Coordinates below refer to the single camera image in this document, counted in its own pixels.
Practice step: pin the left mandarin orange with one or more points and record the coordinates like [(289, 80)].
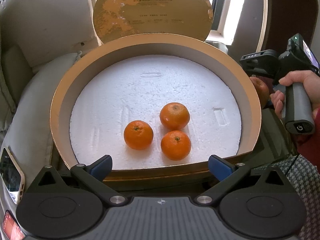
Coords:
[(138, 135)]

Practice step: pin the mandarin orange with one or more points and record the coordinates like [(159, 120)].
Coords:
[(174, 116), (138, 135), (176, 145)]

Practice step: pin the round golden gift box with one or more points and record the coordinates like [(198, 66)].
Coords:
[(189, 48)]

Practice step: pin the red phone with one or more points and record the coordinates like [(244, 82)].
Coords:
[(10, 227)]

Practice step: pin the back mandarin orange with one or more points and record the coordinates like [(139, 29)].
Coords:
[(174, 116)]

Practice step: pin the red apple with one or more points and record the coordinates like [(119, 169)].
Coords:
[(262, 90)]

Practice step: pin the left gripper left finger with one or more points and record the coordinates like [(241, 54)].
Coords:
[(92, 177)]

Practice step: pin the white foam insert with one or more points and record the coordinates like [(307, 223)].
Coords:
[(137, 89)]

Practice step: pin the smartphone with beige case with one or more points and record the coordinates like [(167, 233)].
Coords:
[(12, 176)]

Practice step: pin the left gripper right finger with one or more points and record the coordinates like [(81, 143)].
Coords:
[(227, 174)]

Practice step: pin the front mandarin orange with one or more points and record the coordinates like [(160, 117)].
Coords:
[(176, 145)]

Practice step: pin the white pillow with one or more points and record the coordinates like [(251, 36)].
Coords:
[(29, 137)]

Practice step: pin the houndstooth patterned cloth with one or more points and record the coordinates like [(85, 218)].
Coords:
[(304, 177)]

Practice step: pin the dark red chair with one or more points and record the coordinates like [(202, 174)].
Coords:
[(283, 19)]

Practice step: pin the person's right hand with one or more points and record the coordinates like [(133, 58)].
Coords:
[(310, 83)]

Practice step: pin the round golden box lid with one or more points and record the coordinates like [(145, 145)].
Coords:
[(152, 7)]

